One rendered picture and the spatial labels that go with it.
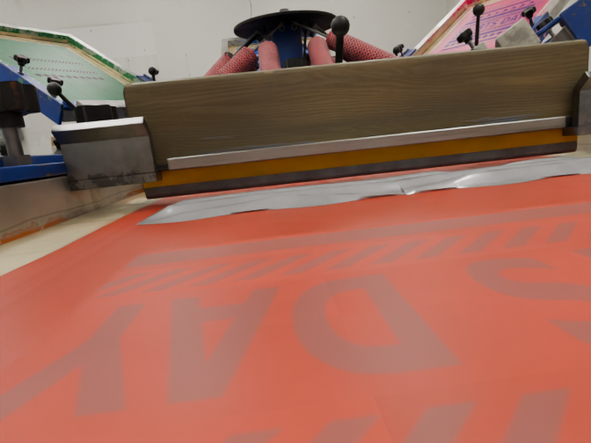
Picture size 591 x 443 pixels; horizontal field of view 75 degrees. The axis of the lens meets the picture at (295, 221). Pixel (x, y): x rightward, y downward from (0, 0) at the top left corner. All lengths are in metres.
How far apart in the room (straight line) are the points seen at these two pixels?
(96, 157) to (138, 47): 4.40
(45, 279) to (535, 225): 0.19
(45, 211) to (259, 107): 0.18
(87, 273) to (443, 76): 0.32
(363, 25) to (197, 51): 1.81
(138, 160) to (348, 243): 0.23
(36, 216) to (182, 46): 4.36
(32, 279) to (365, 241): 0.13
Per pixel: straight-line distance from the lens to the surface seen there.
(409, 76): 0.37
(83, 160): 0.36
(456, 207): 0.22
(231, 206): 0.26
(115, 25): 4.85
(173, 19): 4.71
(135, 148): 0.35
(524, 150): 0.43
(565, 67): 0.44
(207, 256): 0.16
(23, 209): 0.31
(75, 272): 0.18
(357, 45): 1.06
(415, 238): 0.16
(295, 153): 0.33
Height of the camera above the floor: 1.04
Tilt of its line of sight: 14 degrees down
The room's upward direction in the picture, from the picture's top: 6 degrees counter-clockwise
